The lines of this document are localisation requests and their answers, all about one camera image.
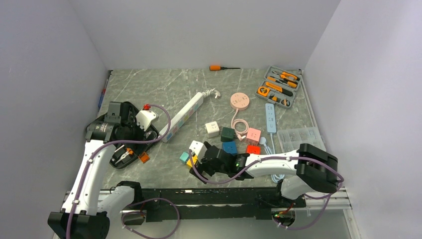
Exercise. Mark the clear plastic screw box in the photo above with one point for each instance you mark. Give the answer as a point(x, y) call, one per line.
point(290, 139)

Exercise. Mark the black tool case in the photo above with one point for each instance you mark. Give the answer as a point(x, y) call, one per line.
point(138, 150)

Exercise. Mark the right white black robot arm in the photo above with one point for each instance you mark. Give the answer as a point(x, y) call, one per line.
point(306, 169)

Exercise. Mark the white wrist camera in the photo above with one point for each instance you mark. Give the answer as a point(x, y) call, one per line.
point(145, 117)
point(198, 149)

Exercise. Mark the teal small plug adapter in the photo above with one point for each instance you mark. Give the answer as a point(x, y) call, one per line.
point(184, 157)

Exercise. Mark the yellow tape measure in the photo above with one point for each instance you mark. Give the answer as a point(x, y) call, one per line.
point(263, 91)

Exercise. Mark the black electrical tape roll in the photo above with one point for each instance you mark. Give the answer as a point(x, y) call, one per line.
point(285, 102)

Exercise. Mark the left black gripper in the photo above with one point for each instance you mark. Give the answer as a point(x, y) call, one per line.
point(132, 121)

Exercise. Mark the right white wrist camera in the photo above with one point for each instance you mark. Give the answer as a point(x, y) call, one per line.
point(198, 149)

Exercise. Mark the dark blue cube adapter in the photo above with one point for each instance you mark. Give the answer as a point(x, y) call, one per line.
point(230, 147)

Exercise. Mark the orange handled screwdriver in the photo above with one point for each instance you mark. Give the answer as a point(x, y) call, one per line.
point(219, 68)

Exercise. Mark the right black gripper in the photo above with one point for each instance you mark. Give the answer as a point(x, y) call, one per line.
point(201, 167)

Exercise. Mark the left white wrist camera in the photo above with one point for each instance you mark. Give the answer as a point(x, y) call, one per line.
point(145, 117)

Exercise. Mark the white cube adapter with picture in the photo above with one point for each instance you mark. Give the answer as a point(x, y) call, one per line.
point(212, 129)

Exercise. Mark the dark green cube adapter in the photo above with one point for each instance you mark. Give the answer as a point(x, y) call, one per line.
point(227, 134)

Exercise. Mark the pink cube adapter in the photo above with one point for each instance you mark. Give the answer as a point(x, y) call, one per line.
point(253, 136)

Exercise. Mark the red cube adapter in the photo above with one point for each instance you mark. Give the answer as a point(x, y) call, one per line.
point(253, 149)

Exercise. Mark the white power strip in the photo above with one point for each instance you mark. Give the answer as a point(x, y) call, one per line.
point(185, 113)

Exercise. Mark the black aluminium base frame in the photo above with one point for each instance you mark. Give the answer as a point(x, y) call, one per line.
point(260, 203)

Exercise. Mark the blue red pen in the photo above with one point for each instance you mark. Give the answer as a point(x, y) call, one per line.
point(101, 98)

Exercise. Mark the light blue power strip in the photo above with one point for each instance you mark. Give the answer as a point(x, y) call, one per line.
point(270, 118)

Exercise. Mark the grey tool case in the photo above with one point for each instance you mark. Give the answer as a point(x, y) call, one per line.
point(282, 84)

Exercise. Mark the orange handled pliers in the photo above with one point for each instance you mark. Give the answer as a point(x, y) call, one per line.
point(124, 155)

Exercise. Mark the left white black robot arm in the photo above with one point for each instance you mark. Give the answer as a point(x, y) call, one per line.
point(82, 215)

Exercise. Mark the yellow cube adapter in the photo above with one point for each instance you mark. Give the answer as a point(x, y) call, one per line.
point(192, 161)

